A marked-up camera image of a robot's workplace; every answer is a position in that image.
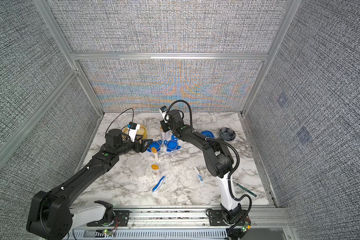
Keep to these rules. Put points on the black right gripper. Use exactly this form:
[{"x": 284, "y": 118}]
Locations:
[{"x": 165, "y": 128}]

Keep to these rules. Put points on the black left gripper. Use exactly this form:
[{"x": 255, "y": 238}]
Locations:
[{"x": 143, "y": 148}]

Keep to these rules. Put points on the blue lid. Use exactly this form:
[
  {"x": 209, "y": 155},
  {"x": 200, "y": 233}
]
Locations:
[
  {"x": 155, "y": 145},
  {"x": 172, "y": 144},
  {"x": 208, "y": 134}
]

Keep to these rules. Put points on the toothpaste tube vertical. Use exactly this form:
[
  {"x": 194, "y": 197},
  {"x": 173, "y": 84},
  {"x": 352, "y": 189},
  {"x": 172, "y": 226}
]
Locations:
[{"x": 200, "y": 178}]

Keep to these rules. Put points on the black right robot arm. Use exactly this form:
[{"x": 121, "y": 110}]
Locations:
[{"x": 221, "y": 160}]

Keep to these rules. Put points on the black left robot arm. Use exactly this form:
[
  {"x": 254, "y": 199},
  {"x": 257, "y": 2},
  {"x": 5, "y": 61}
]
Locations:
[{"x": 51, "y": 216}]

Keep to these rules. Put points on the orange cap bottle lying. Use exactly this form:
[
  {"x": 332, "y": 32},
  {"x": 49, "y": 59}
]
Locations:
[{"x": 155, "y": 153}]

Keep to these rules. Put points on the clear cup front left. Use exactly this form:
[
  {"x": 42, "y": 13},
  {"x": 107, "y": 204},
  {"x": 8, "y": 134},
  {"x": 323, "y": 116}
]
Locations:
[{"x": 136, "y": 165}]

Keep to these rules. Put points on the yellow steamer basket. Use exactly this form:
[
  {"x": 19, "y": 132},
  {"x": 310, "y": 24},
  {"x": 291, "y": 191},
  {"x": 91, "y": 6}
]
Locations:
[{"x": 142, "y": 131}]

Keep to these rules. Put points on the orange cap bottle front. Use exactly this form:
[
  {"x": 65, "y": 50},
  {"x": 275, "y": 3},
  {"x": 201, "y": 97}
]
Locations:
[{"x": 156, "y": 170}]

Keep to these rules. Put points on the blue toothbrush left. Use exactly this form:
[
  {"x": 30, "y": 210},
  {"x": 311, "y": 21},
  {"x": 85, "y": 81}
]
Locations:
[{"x": 159, "y": 184}]

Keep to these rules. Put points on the grey bowl with stones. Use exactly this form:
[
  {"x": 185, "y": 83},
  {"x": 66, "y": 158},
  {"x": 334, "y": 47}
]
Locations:
[{"x": 227, "y": 134}]

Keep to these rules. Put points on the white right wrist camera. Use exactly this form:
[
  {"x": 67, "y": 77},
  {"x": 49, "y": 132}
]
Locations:
[{"x": 164, "y": 113}]

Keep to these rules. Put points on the aluminium front rail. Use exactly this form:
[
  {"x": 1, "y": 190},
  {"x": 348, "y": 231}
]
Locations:
[{"x": 195, "y": 217}]

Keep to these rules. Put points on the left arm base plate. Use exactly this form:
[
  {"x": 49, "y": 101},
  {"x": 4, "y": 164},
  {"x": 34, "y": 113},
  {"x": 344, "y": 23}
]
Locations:
[{"x": 119, "y": 218}]

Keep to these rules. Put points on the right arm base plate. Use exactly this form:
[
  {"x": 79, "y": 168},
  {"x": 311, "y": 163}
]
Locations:
[{"x": 218, "y": 218}]

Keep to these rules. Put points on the green handled fork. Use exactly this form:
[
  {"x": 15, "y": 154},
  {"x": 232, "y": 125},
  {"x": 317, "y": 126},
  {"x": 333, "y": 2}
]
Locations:
[{"x": 245, "y": 189}]

